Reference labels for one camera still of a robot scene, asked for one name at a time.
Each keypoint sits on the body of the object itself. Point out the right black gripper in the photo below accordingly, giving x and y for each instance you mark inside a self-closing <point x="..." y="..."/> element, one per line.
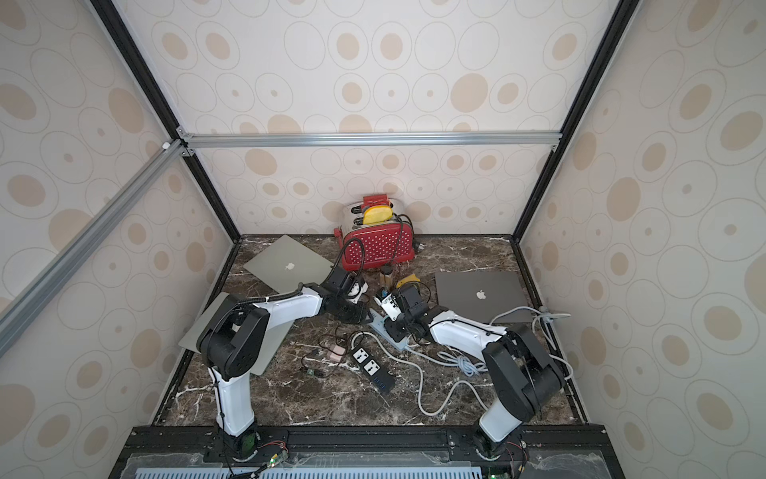
<point x="401" y="313"/>

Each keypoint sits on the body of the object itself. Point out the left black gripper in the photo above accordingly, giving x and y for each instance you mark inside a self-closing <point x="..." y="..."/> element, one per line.
<point x="361" y="313"/>

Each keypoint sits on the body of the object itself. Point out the white power strip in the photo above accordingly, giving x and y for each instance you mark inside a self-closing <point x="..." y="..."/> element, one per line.
<point x="378" y="325"/>

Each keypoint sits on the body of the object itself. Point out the pink charger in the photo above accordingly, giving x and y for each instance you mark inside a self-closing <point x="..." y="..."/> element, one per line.
<point x="337" y="353"/>

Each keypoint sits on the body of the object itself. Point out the black power strip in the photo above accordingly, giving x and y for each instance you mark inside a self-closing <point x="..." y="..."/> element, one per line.
<point x="375" y="371"/>

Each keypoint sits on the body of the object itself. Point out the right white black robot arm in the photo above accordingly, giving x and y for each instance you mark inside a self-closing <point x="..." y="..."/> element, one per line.
<point x="524" y="375"/>

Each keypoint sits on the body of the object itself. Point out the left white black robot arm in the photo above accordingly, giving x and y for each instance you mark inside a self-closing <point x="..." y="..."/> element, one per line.
<point x="234" y="412"/>

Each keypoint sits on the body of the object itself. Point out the silver laptop back left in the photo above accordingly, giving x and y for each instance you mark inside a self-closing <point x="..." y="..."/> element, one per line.
<point x="286" y="264"/>

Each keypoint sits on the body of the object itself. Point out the silver laptop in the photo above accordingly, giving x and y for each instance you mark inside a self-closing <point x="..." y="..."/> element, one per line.
<point x="197" y="335"/>
<point x="286" y="264"/>

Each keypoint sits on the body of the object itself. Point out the silver laptop front left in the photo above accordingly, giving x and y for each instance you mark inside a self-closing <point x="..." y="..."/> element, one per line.
<point x="197" y="335"/>

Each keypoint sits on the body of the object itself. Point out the dark grey laptop right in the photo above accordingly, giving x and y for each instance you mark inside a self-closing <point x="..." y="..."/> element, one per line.
<point x="480" y="295"/>

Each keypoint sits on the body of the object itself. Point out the yellow plug adapter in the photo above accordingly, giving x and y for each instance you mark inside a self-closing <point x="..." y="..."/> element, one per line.
<point x="409" y="279"/>

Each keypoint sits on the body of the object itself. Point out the brown wooden block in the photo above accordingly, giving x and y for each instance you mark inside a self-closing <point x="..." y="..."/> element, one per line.
<point x="386" y="276"/>

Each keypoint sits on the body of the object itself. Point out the red toaster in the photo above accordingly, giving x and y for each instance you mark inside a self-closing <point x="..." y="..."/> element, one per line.
<point x="371" y="247"/>

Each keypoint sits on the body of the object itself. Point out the yellow toy bread slice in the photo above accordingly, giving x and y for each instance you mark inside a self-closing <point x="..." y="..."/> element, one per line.
<point x="377" y="215"/>

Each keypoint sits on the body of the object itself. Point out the red toy bread slice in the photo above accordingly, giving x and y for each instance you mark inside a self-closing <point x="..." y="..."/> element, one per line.
<point x="375" y="201"/>

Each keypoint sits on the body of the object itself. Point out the back aluminium rail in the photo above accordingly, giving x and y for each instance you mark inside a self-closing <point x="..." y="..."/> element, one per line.
<point x="359" y="140"/>

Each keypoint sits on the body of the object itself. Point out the aluminium rail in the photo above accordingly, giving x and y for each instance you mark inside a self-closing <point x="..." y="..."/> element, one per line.
<point x="359" y="140"/>
<point x="27" y="306"/>

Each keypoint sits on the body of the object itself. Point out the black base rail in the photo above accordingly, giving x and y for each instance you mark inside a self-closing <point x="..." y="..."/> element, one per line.
<point x="537" y="451"/>

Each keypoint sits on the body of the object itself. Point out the left aluminium rail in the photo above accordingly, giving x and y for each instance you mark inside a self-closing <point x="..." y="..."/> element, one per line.
<point x="27" y="306"/>

